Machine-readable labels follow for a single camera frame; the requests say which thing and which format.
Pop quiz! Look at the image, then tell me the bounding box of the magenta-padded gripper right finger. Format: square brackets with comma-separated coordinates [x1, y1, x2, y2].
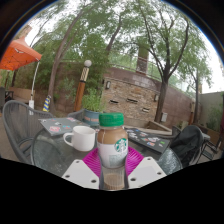
[125, 146, 168, 190]

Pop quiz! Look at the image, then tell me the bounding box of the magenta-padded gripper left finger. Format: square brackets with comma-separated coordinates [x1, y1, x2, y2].
[61, 148, 101, 190]

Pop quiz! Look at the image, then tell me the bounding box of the green-capped coffee drink bottle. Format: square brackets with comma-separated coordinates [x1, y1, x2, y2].
[96, 112, 129, 191]

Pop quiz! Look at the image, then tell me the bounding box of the black laptop with stickers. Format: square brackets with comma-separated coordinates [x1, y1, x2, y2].
[124, 127, 172, 154]

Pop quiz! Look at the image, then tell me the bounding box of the white ceramic mug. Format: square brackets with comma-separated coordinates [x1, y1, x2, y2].
[62, 125, 97, 153]

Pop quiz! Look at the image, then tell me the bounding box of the silver laptop with stickers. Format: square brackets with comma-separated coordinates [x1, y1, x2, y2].
[38, 116, 89, 137]

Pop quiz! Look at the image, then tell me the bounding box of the potted green plant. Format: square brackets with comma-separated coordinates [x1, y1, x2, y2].
[81, 88, 104, 127]

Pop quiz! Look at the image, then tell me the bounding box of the blue yellow striped bollard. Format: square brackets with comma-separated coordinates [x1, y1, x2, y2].
[42, 94, 53, 113]

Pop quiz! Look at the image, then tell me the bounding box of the orange patio umbrella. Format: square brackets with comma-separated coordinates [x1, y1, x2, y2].
[0, 35, 43, 111]

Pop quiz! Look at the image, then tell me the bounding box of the globe-topped lamp post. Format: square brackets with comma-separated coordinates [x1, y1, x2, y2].
[73, 59, 93, 113]

